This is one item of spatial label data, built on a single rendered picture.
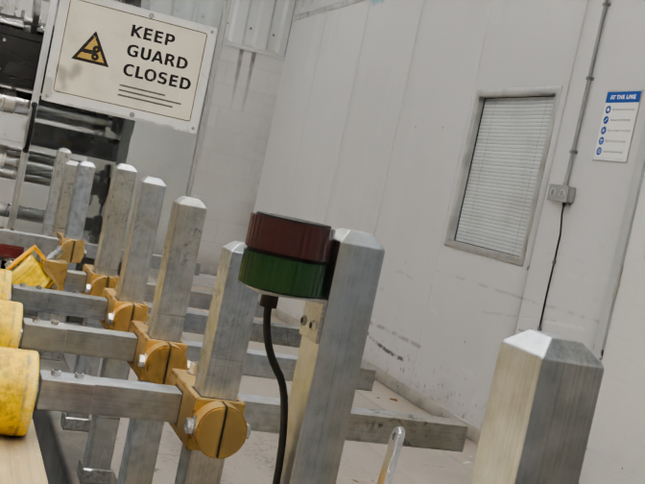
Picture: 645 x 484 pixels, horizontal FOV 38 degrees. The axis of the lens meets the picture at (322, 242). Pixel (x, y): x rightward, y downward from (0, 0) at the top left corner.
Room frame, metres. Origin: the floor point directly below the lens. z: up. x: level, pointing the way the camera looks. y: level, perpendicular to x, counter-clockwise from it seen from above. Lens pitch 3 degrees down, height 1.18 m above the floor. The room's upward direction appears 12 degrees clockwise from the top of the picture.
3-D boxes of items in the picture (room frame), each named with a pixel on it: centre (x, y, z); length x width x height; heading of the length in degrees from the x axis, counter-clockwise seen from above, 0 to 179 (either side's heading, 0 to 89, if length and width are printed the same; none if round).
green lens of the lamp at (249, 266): (0.65, 0.02, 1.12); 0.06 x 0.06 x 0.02
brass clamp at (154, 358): (1.15, 0.17, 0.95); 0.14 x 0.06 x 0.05; 22
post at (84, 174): (2.06, 0.54, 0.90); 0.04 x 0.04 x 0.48; 22
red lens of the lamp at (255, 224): (0.65, 0.02, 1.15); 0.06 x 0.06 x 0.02
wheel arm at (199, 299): (1.68, 0.25, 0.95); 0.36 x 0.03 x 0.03; 112
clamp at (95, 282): (1.62, 0.36, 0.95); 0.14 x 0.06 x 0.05; 22
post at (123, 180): (1.60, 0.35, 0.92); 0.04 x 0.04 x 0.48; 22
